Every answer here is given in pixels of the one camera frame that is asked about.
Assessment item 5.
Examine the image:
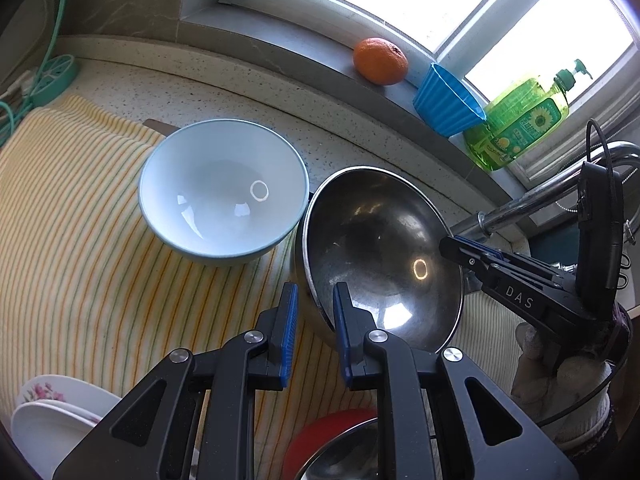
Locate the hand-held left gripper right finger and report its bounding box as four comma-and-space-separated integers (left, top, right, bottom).
332, 281, 581, 480

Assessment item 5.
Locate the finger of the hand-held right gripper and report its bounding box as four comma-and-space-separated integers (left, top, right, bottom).
439, 236, 501, 289
457, 237, 566, 281

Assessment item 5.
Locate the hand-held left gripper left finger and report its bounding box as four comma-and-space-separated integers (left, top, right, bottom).
52, 282, 301, 480

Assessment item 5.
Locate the plain steel bowl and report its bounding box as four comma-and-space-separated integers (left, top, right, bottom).
291, 166, 466, 356

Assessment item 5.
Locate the red steel bowl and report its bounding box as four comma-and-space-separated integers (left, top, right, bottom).
281, 408, 386, 480

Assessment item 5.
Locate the light blue bowl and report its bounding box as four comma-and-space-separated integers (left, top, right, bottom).
138, 119, 309, 267

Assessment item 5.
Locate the small floral plate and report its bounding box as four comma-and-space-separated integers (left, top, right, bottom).
20, 399, 108, 426

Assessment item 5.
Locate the large floral plate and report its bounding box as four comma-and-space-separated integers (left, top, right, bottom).
14, 376, 122, 413

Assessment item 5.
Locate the white bowl with leaf print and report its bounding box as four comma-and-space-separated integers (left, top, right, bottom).
10, 402, 103, 480

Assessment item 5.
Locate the person's right hand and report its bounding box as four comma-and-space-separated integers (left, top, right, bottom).
510, 322, 613, 453

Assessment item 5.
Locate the chrome faucet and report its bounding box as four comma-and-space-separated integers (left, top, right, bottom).
450, 141, 640, 241

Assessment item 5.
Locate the green dish soap bottle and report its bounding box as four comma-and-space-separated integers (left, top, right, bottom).
462, 58, 593, 172

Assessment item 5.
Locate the blue ribbed cup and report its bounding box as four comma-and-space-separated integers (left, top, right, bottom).
412, 62, 488, 137

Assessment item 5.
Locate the orange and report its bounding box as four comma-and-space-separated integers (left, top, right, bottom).
353, 37, 409, 86

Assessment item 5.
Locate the striped cloth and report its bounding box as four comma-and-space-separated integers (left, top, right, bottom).
0, 94, 521, 480

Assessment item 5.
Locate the teal cable winder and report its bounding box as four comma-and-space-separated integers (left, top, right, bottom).
27, 54, 80, 108

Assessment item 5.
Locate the white cable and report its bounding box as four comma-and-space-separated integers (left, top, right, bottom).
0, 70, 36, 101

